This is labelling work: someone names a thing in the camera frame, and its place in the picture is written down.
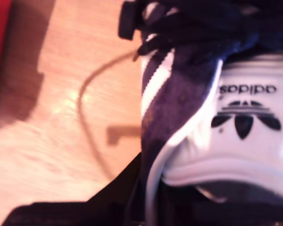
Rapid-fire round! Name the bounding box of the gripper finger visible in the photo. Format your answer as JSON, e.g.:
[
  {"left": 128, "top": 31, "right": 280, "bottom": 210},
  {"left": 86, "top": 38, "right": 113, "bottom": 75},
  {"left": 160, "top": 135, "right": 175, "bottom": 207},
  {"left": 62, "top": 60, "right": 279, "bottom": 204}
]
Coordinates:
[{"left": 89, "top": 153, "right": 143, "bottom": 226}]

